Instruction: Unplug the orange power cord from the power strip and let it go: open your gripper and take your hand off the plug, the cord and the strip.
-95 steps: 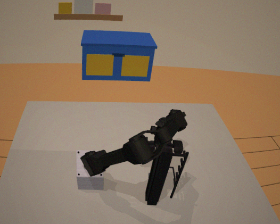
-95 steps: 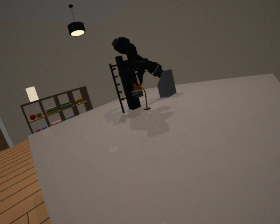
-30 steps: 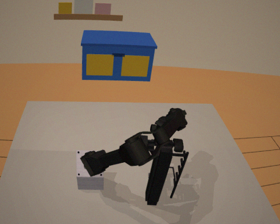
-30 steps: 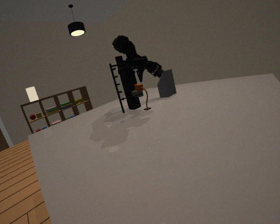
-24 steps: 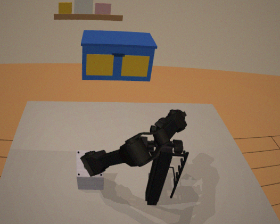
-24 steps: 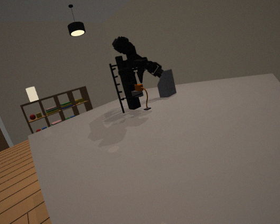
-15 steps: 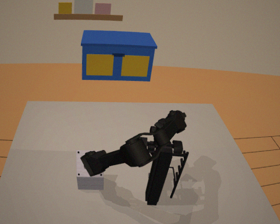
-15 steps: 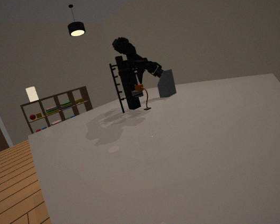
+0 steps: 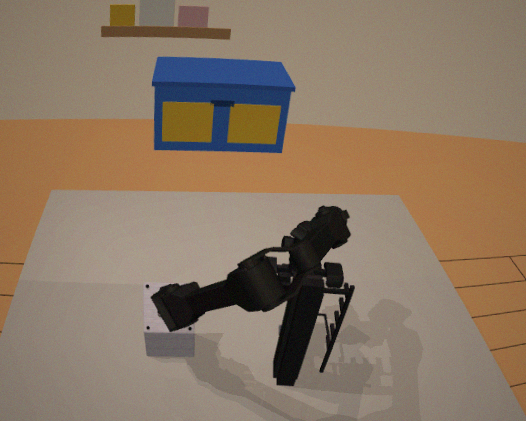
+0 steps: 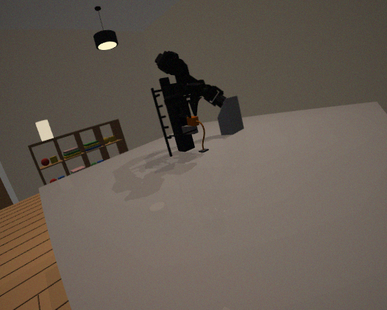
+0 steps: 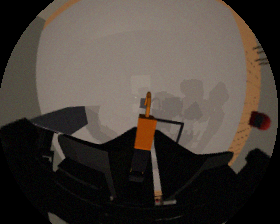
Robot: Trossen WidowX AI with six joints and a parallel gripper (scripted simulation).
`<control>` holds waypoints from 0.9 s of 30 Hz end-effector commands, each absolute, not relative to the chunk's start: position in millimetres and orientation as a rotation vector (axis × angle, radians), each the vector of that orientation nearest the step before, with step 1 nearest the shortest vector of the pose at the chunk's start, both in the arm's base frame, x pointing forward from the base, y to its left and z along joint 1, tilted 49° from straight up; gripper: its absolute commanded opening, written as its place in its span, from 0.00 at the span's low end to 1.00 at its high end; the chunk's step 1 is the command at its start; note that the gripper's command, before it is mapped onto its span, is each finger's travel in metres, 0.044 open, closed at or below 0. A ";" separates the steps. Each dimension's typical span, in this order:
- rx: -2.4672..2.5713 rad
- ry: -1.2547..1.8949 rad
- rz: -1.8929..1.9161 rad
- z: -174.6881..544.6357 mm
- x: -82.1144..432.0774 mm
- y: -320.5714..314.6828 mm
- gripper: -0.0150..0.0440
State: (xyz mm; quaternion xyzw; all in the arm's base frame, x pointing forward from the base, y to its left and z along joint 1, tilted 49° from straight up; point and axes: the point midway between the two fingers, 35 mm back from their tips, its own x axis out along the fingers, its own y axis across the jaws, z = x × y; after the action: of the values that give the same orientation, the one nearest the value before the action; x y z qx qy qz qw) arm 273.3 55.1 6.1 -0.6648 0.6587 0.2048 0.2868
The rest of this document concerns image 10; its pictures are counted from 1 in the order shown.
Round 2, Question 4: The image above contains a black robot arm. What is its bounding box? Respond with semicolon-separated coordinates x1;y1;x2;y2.
155;51;226;108

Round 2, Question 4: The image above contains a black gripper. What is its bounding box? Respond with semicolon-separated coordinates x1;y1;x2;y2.
164;77;210;118

